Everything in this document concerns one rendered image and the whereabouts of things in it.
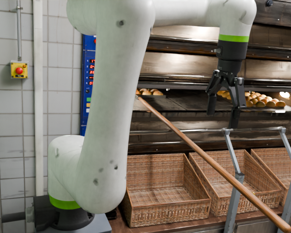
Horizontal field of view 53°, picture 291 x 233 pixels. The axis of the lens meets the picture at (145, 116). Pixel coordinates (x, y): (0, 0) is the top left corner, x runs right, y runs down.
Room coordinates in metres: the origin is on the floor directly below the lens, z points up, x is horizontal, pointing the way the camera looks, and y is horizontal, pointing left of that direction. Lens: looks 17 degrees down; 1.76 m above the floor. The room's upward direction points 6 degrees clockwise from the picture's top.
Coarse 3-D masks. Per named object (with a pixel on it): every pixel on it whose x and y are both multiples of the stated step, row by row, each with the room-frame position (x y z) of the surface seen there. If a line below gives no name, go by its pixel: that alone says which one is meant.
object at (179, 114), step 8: (136, 112) 2.04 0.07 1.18; (144, 112) 2.06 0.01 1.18; (152, 112) 2.08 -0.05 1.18; (160, 112) 2.10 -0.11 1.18; (168, 112) 2.13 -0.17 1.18; (176, 112) 2.15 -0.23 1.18; (184, 112) 2.17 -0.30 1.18; (192, 112) 2.20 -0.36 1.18; (200, 112) 2.22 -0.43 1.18; (216, 112) 2.27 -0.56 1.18; (224, 112) 2.30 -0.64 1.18; (248, 112) 2.38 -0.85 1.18; (256, 112) 2.41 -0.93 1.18; (264, 112) 2.43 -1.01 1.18; (272, 112) 2.46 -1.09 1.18; (280, 112) 2.50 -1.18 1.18; (288, 112) 2.53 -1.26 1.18
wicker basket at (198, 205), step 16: (128, 160) 1.99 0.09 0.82; (144, 160) 2.03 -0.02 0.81; (160, 160) 2.06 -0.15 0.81; (176, 160) 2.11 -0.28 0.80; (128, 176) 1.96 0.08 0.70; (144, 176) 2.00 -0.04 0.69; (160, 176) 2.04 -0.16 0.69; (176, 176) 2.08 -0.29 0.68; (192, 176) 1.96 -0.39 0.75; (128, 192) 1.64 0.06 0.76; (144, 192) 1.94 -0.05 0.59; (160, 192) 1.96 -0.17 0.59; (176, 192) 1.99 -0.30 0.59; (192, 192) 1.93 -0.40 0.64; (128, 208) 1.59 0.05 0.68; (144, 208) 1.56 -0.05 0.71; (160, 208) 1.75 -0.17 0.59; (176, 208) 1.63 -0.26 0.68; (192, 208) 1.80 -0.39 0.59; (208, 208) 1.71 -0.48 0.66; (128, 224) 1.55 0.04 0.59; (144, 224) 1.56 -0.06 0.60
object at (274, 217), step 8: (144, 104) 2.26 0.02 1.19; (176, 128) 1.68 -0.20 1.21; (184, 136) 1.55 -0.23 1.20; (192, 144) 1.45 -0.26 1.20; (200, 152) 1.36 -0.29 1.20; (208, 160) 1.28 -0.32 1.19; (216, 168) 1.21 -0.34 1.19; (224, 176) 1.14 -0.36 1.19; (232, 176) 1.12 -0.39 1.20; (232, 184) 1.08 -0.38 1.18; (240, 184) 1.06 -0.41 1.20; (240, 192) 1.03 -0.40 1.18; (248, 192) 1.00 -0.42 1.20; (256, 200) 0.95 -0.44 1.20; (264, 208) 0.91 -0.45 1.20; (272, 216) 0.87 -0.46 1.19; (280, 224) 0.83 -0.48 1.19; (288, 232) 0.81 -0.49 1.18
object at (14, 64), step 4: (12, 60) 1.74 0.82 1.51; (16, 60) 1.76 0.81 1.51; (12, 64) 1.69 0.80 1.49; (16, 64) 1.70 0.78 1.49; (20, 64) 1.71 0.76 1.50; (24, 64) 1.71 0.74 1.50; (28, 64) 1.73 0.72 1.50; (12, 68) 1.69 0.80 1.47; (24, 68) 1.71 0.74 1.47; (28, 68) 1.73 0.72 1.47; (12, 72) 1.69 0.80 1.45; (24, 72) 1.71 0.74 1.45; (28, 72) 1.72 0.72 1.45; (12, 76) 1.69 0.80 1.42; (16, 76) 1.70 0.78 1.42; (20, 76) 1.70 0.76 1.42; (24, 76) 1.71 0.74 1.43; (28, 76) 1.72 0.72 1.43
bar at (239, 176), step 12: (132, 132) 1.64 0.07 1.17; (144, 132) 1.66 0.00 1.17; (156, 132) 1.69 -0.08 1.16; (168, 132) 1.72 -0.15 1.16; (192, 132) 1.78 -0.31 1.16; (204, 132) 1.81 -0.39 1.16; (216, 132) 1.84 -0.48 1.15; (228, 132) 1.86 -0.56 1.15; (228, 144) 1.82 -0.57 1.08; (288, 144) 1.97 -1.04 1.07; (240, 180) 1.66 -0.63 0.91; (288, 192) 1.85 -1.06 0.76; (288, 204) 1.82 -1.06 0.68; (228, 216) 1.67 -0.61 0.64; (288, 216) 1.82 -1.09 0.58; (228, 228) 1.65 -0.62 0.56
